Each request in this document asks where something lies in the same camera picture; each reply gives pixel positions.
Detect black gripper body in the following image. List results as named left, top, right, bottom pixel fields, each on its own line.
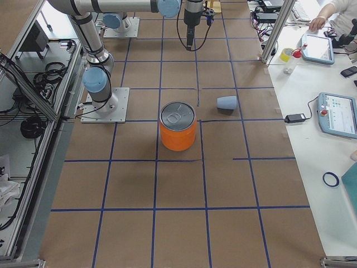
left=184, top=0, right=202, bottom=27
left=202, top=7, right=215, bottom=25

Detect light blue cup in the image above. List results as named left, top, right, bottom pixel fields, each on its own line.
left=216, top=95, right=237, bottom=110

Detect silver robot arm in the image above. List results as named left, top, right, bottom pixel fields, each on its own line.
left=102, top=7, right=215, bottom=34
left=49, top=1, right=182, bottom=122

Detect wooden cup tree stand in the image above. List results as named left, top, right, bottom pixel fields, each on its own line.
left=208, top=0, right=221, bottom=13

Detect person's hand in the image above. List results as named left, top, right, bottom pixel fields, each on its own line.
left=309, top=16, right=326, bottom=31

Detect yellow tape roll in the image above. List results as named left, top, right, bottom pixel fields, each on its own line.
left=279, top=48, right=294, bottom=63

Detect orange can with silver lid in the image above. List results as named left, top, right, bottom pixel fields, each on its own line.
left=160, top=101, right=197, bottom=151

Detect clear bottle red cap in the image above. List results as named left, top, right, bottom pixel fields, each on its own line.
left=283, top=48, right=302, bottom=75

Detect far teach pendant tablet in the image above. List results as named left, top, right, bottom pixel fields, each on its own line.
left=300, top=34, right=335, bottom=65

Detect teach pendant tablet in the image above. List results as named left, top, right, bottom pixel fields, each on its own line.
left=317, top=92, right=356, bottom=139
left=300, top=34, right=335, bottom=65

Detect black power adapter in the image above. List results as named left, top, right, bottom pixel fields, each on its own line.
left=284, top=113, right=306, bottom=123

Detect black phone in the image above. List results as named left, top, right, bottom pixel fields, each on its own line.
left=340, top=66, right=357, bottom=78

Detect near teach pendant tablet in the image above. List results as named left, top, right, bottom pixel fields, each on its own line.
left=317, top=92, right=356, bottom=139

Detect teal board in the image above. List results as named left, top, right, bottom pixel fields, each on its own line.
left=342, top=163, right=357, bottom=210

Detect white crumpled cloth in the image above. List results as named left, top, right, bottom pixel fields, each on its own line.
left=0, top=155, right=20, bottom=207

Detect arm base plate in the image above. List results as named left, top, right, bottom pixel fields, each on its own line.
left=103, top=16, right=140, bottom=39
left=80, top=87, right=130, bottom=123

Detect aluminium frame post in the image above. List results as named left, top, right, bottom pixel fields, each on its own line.
left=261, top=0, right=295, bottom=63

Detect coiled black cables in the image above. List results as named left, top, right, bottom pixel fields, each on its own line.
left=20, top=116, right=47, bottom=140

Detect blue tape ring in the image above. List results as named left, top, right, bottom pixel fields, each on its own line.
left=322, top=172, right=340, bottom=187

